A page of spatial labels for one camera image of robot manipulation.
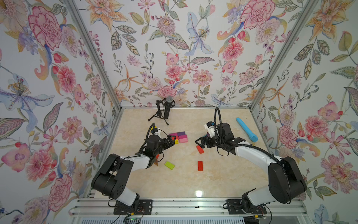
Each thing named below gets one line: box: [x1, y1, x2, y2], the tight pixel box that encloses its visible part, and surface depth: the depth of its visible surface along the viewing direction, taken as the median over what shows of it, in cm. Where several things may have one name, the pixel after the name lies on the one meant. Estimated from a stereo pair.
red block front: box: [197, 160, 204, 172], surface depth 90 cm
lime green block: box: [165, 161, 175, 171], surface depth 90 cm
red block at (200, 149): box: [196, 145, 205, 155], surface depth 97 cm
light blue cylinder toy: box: [236, 117, 259, 143], surface depth 105 cm
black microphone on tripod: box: [147, 95, 176, 126], surface depth 103 cm
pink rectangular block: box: [179, 138, 189, 144], surface depth 103 cm
